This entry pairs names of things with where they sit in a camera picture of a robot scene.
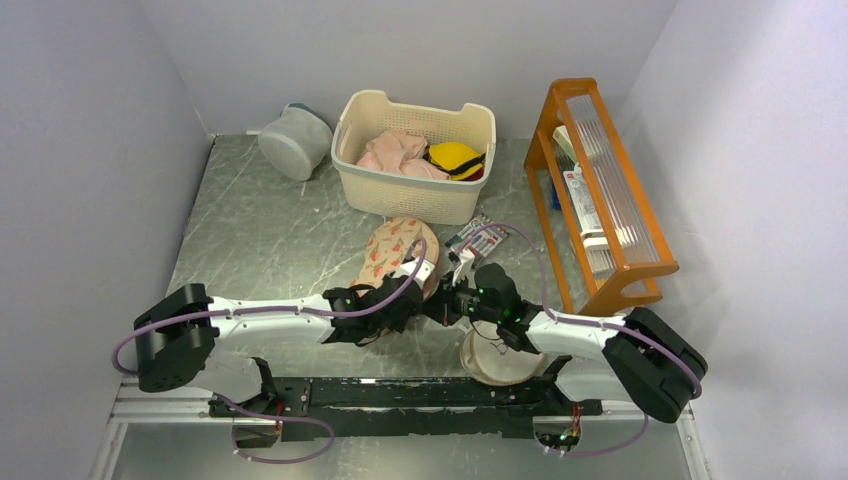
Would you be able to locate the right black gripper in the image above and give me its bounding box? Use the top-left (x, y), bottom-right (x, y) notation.
top-left (416, 270), bottom-right (502, 327)

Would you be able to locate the floral mesh laundry bag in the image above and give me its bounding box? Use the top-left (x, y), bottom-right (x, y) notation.
top-left (351, 216), bottom-right (440, 297)

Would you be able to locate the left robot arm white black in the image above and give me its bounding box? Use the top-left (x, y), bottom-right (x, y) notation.
top-left (133, 275), bottom-right (424, 416)

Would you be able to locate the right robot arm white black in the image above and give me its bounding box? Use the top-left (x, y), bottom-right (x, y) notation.
top-left (423, 264), bottom-right (708, 423)

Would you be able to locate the cream plastic laundry basket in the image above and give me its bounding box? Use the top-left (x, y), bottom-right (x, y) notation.
top-left (331, 90), bottom-right (496, 225)

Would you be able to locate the grey round mesh bag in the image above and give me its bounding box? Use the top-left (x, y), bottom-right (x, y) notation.
top-left (257, 103), bottom-right (334, 181)

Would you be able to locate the beige round glasses pouch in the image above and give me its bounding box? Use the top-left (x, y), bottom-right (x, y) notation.
top-left (460, 321), bottom-right (547, 386)

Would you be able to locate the marker pen pack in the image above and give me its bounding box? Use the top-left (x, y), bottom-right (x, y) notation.
top-left (445, 213), bottom-right (509, 267)

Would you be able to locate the yellow black cloth in basket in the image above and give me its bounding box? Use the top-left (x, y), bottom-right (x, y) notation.
top-left (424, 142), bottom-right (486, 182)

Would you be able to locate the pink cloth in basket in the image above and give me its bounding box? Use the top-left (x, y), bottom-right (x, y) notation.
top-left (356, 130), bottom-right (450, 181)

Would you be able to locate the white box in rack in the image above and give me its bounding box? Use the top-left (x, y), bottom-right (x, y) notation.
top-left (563, 170), bottom-right (603, 237)

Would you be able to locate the orange wooden rack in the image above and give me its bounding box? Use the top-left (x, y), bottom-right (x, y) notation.
top-left (524, 78), bottom-right (680, 316)

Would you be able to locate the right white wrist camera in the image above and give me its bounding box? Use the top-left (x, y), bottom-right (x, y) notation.
top-left (449, 248), bottom-right (476, 286)

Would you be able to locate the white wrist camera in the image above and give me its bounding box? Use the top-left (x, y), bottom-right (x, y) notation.
top-left (449, 248), bottom-right (476, 286)
top-left (393, 257), bottom-right (437, 299)

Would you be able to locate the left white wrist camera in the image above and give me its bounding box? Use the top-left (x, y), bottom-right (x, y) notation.
top-left (393, 257), bottom-right (437, 299)

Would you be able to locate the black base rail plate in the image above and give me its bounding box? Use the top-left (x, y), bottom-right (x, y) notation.
top-left (248, 374), bottom-right (602, 442)

